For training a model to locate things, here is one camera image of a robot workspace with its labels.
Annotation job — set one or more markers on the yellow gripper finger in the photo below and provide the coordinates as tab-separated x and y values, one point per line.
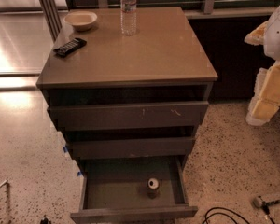
256	37
266	100

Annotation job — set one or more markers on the orange soda can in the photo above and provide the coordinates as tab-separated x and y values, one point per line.
153	186

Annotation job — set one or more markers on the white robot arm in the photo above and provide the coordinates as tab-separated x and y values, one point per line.
271	44

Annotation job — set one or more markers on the grey middle drawer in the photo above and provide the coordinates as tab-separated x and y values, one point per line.
131	148

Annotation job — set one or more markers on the grey drawer cabinet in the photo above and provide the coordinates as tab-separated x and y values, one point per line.
163	62

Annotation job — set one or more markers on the grey open bottom drawer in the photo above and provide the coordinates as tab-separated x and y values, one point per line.
115	190

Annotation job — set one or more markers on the grey top drawer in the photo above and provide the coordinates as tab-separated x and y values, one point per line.
129	116

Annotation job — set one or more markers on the power strip on floor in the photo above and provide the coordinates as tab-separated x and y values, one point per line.
267	199

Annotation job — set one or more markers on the clear plastic water bottle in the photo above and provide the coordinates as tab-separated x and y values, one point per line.
128	16

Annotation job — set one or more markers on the white ceramic bowl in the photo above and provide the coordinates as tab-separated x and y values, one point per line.
81	20

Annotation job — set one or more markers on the black snack bar packet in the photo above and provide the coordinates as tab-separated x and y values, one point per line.
70	47

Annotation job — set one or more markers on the metal frame at corner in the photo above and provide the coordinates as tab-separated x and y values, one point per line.
4	201

